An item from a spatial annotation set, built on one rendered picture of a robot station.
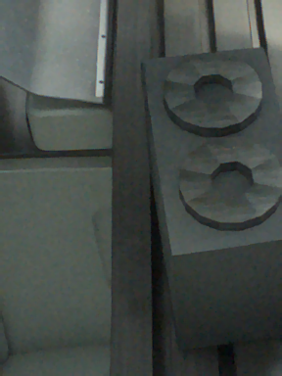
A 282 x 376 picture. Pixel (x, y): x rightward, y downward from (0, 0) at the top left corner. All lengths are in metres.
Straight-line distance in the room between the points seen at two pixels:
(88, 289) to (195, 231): 0.86
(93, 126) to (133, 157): 0.22
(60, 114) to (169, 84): 0.42
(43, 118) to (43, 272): 0.39
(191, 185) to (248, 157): 0.06
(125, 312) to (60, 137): 0.41
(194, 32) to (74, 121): 0.21
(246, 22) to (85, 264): 0.55
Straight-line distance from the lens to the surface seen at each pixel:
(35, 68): 1.26
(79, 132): 1.32
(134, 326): 0.98
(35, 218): 1.48
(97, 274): 1.62
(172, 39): 1.21
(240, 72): 0.90
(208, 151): 0.84
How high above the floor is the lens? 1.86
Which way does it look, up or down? 52 degrees down
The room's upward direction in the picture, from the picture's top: 4 degrees counter-clockwise
